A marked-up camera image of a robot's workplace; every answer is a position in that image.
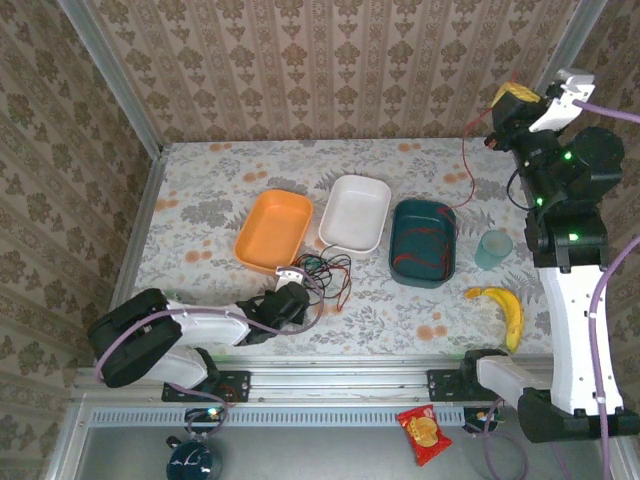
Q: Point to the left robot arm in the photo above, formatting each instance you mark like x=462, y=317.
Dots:
x=210, y=325

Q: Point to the orange plastic tray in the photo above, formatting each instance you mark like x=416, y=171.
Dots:
x=272, y=232

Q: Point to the white plastic tray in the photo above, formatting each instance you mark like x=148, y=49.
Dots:
x=355, y=215

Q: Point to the translucent teal cup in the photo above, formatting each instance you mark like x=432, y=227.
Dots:
x=495, y=252

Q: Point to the dark teal plastic tray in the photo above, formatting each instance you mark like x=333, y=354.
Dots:
x=415, y=250

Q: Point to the left controller circuit board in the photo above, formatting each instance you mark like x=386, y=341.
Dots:
x=205, y=415

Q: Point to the controller circuit board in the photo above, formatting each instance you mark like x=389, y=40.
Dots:
x=205, y=415
x=482, y=417

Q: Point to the floral table cover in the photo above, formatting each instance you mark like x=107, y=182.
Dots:
x=300, y=165

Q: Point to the yellow banana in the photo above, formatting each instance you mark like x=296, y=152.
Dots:
x=512, y=310

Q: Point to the dark blue patterned ball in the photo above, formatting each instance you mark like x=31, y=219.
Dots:
x=192, y=462

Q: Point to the red snack packet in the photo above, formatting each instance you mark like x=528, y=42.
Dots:
x=425, y=435

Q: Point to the right controller circuit board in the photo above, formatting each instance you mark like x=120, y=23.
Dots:
x=482, y=417

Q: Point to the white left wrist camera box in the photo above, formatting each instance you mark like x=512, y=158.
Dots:
x=289, y=277

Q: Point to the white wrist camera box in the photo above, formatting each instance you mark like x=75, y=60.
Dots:
x=289, y=277
x=560, y=105

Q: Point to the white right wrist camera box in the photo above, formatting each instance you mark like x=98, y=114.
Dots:
x=560, y=105

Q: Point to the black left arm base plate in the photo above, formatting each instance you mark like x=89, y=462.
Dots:
x=235, y=385

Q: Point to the aluminium right frame post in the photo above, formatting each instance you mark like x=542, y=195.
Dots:
x=575, y=30

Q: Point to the aluminium frame post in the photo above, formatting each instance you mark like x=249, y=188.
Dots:
x=575, y=30
x=115, y=80

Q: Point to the aluminium front frame rail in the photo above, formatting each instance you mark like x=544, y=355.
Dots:
x=340, y=375

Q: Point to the aluminium left side rail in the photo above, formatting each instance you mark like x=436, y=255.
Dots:
x=147, y=210

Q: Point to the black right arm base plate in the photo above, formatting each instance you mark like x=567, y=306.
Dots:
x=445, y=385

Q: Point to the aluminium left frame post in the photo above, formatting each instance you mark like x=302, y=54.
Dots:
x=115, y=80

